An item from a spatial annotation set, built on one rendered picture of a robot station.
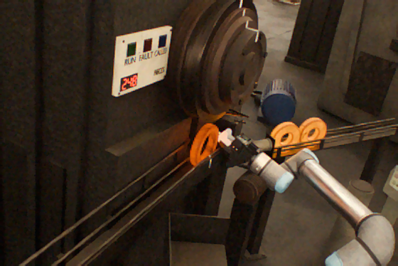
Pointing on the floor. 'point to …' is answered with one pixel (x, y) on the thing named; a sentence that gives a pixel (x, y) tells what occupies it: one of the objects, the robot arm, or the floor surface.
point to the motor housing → (242, 215)
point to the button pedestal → (390, 211)
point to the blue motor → (277, 102)
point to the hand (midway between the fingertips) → (216, 134)
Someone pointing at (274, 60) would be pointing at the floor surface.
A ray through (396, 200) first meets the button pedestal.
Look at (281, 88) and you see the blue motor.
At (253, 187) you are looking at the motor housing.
